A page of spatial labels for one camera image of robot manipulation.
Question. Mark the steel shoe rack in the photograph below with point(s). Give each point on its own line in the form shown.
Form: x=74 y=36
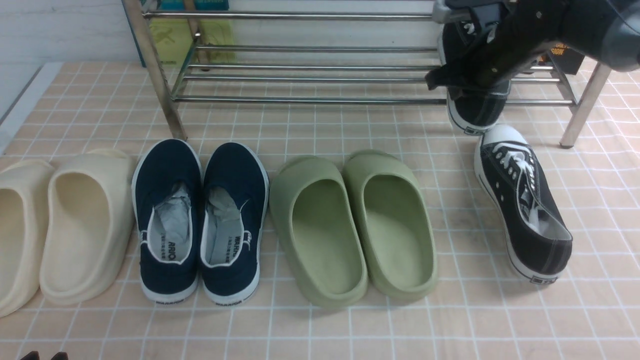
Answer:
x=270 y=48

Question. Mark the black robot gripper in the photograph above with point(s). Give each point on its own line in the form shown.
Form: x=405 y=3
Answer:
x=511 y=36

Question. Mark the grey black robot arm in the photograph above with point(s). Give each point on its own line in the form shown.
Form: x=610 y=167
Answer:
x=623 y=35

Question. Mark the navy slip-on shoe right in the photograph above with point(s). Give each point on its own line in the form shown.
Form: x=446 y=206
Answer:
x=236 y=193

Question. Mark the cream slipper right one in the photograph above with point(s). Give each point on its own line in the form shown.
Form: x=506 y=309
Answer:
x=90 y=222

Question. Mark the green slipper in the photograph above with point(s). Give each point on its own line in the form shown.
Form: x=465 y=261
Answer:
x=310 y=211
x=393 y=224

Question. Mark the navy slip-on shoe left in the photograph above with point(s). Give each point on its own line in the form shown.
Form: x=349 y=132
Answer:
x=167 y=199

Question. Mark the green slipper right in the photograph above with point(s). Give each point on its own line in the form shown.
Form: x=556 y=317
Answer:
x=393 y=224

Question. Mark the black canvas sneaker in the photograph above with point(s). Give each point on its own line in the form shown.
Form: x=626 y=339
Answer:
x=475 y=114
x=538 y=242

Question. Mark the navy slip-on shoe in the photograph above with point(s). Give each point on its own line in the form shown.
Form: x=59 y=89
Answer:
x=236 y=193
x=167 y=199

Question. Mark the dark object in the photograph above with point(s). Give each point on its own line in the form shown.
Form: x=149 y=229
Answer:
x=60 y=355
x=32 y=355

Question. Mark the green slipper left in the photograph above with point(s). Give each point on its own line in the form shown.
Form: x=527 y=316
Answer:
x=310 y=211

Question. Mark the cream slipper far left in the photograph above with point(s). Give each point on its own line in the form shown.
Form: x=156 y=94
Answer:
x=24 y=219

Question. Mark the black image processing book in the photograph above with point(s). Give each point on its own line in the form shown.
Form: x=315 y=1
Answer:
x=568 y=60

